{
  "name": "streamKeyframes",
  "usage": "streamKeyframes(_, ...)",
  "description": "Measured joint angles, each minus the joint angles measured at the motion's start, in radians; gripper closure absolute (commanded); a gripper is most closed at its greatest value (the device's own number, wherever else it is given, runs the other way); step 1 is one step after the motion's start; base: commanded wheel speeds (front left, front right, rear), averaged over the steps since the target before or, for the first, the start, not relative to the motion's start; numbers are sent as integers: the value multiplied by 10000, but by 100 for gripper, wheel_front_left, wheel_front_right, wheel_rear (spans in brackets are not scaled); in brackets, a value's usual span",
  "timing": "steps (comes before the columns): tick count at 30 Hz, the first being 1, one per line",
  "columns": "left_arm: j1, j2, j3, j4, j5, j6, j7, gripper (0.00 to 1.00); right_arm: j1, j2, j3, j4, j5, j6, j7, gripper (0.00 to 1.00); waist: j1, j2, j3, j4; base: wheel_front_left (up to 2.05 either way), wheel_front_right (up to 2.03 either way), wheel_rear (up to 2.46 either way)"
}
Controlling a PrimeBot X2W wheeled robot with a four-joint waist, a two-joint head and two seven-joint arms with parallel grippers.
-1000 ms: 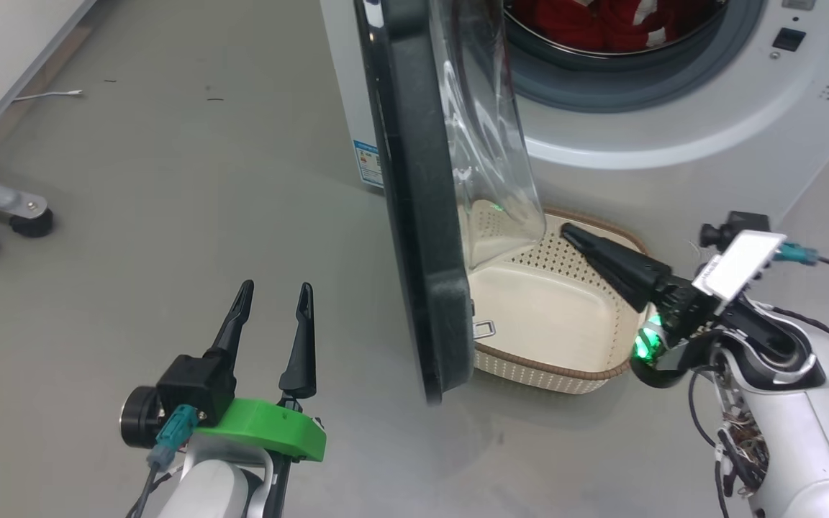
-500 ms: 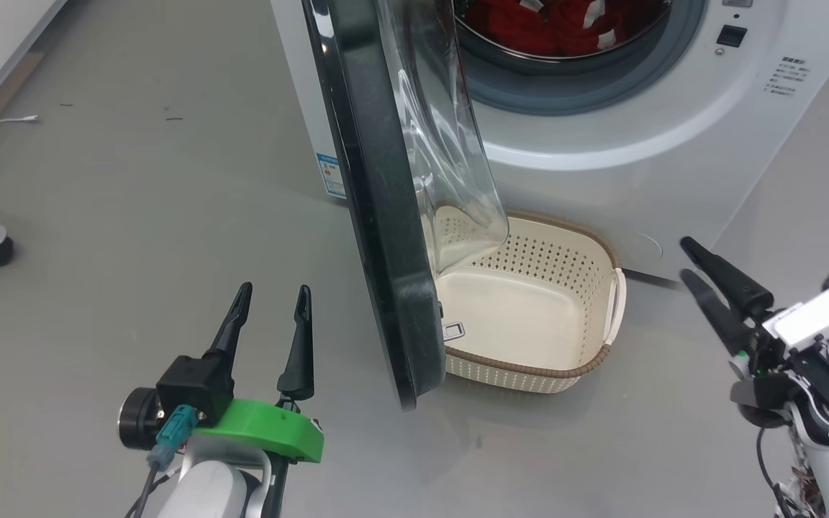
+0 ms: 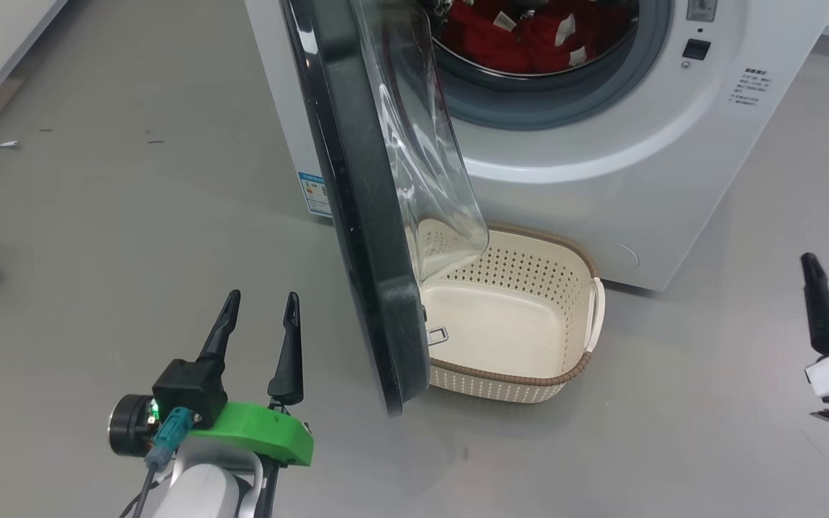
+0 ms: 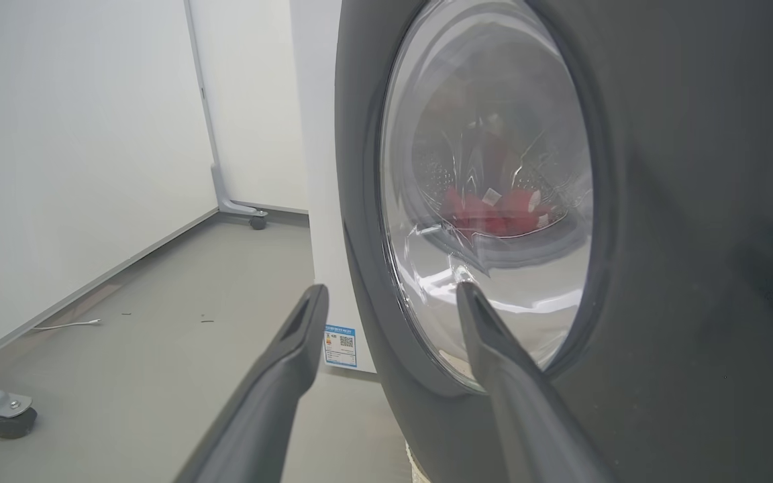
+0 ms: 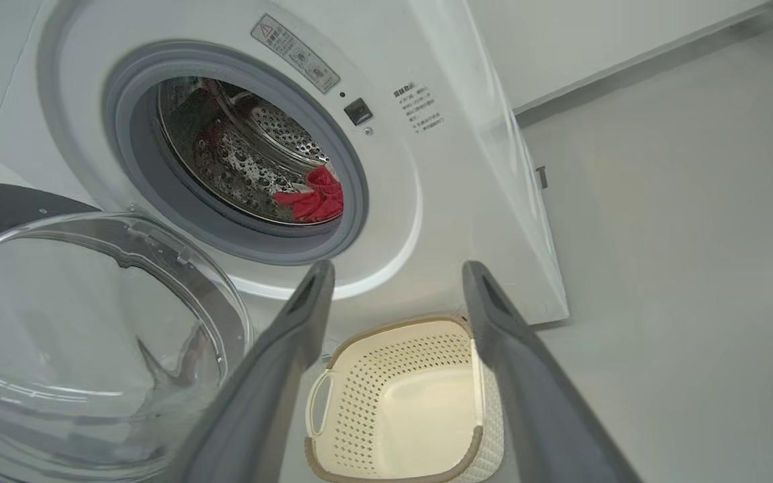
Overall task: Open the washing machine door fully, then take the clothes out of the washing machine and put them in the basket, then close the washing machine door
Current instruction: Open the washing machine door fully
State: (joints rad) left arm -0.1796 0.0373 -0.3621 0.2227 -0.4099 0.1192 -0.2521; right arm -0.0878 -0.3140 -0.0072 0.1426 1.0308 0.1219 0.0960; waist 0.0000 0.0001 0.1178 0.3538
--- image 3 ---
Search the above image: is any cream perforated laundry basket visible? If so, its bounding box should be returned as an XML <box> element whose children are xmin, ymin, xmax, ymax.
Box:
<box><xmin>414</xmin><ymin>219</ymin><xmax>606</xmax><ymax>404</ymax></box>

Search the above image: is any teal plug camera cable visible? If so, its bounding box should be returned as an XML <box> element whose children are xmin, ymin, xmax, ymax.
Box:
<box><xmin>130</xmin><ymin>406</ymin><xmax>196</xmax><ymax>518</ymax></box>

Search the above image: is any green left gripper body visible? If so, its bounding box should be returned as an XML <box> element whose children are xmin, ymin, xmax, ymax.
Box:
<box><xmin>188</xmin><ymin>401</ymin><xmax>314</xmax><ymax>467</ymax></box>

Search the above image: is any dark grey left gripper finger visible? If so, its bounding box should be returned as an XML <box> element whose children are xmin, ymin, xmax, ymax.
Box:
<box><xmin>268</xmin><ymin>291</ymin><xmax>304</xmax><ymax>405</ymax></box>
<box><xmin>197</xmin><ymin>290</ymin><xmax>241</xmax><ymax>364</ymax></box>

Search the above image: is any white front-load washing machine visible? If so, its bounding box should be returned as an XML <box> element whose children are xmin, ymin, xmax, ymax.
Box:
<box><xmin>245</xmin><ymin>0</ymin><xmax>829</xmax><ymax>292</ymax></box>

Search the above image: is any dark grey round washer door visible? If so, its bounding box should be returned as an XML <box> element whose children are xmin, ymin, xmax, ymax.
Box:
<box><xmin>279</xmin><ymin>0</ymin><xmax>491</xmax><ymax>418</ymax></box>

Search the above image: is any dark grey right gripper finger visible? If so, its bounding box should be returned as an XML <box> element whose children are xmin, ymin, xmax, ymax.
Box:
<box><xmin>800</xmin><ymin>252</ymin><xmax>829</xmax><ymax>357</ymax></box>

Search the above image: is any blue white energy label sticker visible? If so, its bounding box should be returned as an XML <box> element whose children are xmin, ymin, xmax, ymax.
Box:
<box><xmin>298</xmin><ymin>171</ymin><xmax>332</xmax><ymax>218</ymax></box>

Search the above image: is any red garment with white stripes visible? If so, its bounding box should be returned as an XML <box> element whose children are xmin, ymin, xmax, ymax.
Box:
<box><xmin>519</xmin><ymin>0</ymin><xmax>638</xmax><ymax>73</ymax></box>

